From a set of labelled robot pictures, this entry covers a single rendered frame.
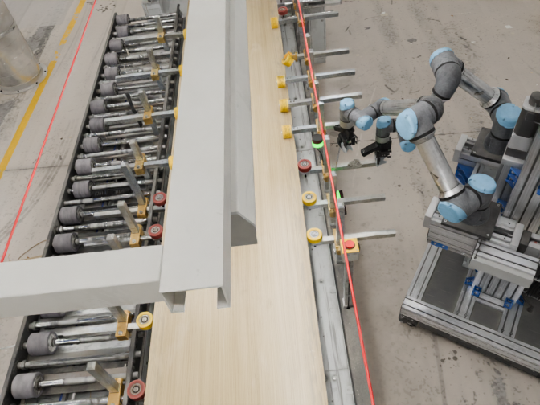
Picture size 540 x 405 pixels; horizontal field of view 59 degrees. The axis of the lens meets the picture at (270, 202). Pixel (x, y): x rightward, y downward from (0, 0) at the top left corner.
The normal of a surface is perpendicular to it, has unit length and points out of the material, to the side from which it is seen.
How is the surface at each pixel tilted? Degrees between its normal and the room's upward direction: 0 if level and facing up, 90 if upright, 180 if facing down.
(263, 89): 0
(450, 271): 0
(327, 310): 0
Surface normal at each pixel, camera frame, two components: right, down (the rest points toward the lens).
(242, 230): 0.05, 0.77
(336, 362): -0.11, -0.63
